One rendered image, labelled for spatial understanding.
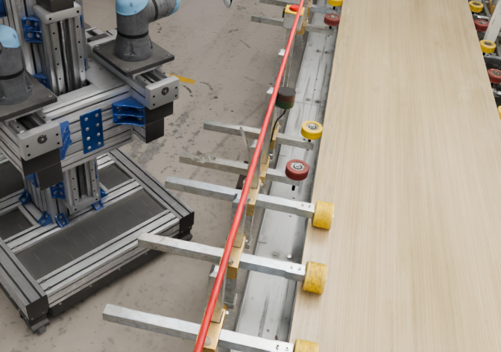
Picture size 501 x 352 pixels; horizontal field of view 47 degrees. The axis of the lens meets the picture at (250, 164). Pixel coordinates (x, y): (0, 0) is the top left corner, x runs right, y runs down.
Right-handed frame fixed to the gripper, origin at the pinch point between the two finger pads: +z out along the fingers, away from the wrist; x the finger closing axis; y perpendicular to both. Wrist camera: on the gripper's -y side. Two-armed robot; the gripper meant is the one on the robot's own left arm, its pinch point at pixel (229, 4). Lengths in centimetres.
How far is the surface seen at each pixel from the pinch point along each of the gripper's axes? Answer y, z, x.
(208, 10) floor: 213, 132, -182
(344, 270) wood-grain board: -83, 42, 27
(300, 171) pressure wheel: -46, 41, 5
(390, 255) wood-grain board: -88, 42, 12
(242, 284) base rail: -57, 62, 41
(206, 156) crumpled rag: -18, 44, 23
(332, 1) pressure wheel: 41, 42, -116
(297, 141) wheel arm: -28, 48, -14
